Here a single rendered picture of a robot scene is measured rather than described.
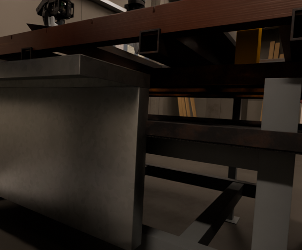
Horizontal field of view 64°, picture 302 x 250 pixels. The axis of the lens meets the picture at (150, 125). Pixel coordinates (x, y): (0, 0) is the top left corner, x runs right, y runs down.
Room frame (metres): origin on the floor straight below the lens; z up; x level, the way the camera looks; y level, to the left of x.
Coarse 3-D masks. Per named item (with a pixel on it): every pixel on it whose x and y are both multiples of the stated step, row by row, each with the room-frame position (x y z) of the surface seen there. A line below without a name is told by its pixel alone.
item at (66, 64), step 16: (0, 64) 0.47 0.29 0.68; (16, 64) 0.44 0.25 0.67; (32, 64) 0.42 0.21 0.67; (48, 64) 0.40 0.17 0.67; (64, 64) 0.38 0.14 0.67; (80, 64) 0.36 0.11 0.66; (96, 64) 0.39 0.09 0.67; (112, 64) 0.42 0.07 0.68; (0, 80) 0.83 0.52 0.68; (16, 80) 0.79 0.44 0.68; (32, 80) 0.74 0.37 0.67; (48, 80) 0.71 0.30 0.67; (64, 80) 0.67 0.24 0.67; (80, 80) 0.64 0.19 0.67; (96, 80) 0.61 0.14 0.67; (112, 80) 0.42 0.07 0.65; (128, 80) 0.46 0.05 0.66; (144, 80) 0.51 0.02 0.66
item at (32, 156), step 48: (0, 96) 0.77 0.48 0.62; (48, 96) 0.65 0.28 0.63; (96, 96) 0.56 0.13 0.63; (144, 96) 0.52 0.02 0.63; (0, 144) 0.76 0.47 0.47; (48, 144) 0.64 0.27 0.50; (96, 144) 0.55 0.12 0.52; (144, 144) 0.52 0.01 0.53; (0, 192) 0.76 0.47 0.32; (48, 192) 0.64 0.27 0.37; (96, 192) 0.55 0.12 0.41
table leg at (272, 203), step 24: (264, 96) 0.46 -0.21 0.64; (288, 96) 0.44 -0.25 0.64; (264, 120) 0.46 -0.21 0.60; (288, 120) 0.44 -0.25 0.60; (264, 168) 0.46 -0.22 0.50; (288, 168) 0.44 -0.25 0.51; (264, 192) 0.45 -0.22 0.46; (288, 192) 0.43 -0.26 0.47; (264, 216) 0.45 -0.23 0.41; (288, 216) 0.43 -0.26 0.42; (264, 240) 0.45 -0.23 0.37
